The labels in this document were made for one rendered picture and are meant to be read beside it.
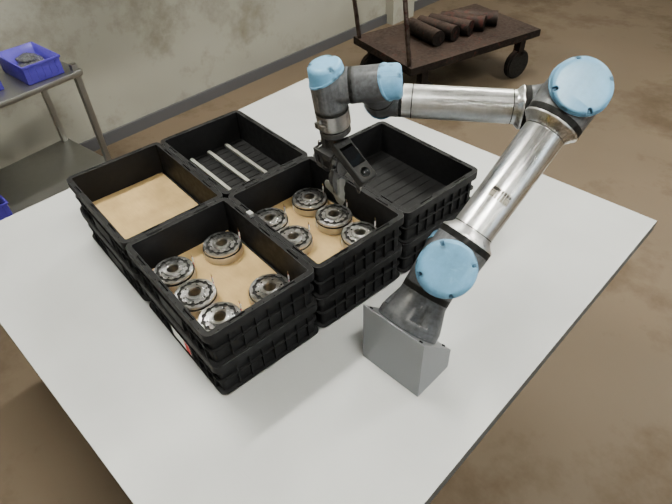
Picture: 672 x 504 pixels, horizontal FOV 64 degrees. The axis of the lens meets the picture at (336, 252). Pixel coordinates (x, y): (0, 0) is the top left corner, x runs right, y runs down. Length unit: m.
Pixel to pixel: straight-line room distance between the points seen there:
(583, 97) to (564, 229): 0.76
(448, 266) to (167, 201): 0.96
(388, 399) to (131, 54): 2.98
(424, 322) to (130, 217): 0.93
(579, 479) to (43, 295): 1.79
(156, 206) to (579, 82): 1.18
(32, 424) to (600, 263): 2.06
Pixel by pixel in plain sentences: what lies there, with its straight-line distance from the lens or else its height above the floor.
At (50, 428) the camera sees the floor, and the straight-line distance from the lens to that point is 2.36.
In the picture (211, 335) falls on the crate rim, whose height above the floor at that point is 0.93.
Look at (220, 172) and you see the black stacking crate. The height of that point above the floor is 0.83.
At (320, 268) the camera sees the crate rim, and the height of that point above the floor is 0.93.
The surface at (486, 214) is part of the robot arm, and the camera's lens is 1.08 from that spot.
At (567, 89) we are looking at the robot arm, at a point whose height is 1.34.
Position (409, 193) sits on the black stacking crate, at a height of 0.83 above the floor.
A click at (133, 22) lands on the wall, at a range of 3.77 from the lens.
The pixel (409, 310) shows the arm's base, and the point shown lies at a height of 0.91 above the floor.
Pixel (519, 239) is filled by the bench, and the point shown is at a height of 0.70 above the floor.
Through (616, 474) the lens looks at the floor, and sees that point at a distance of 2.17.
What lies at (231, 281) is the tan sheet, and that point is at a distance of 1.40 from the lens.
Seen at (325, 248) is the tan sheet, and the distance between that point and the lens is 1.45.
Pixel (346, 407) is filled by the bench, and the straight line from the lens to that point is 1.29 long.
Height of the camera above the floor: 1.80
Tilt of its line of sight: 42 degrees down
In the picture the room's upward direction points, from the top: 3 degrees counter-clockwise
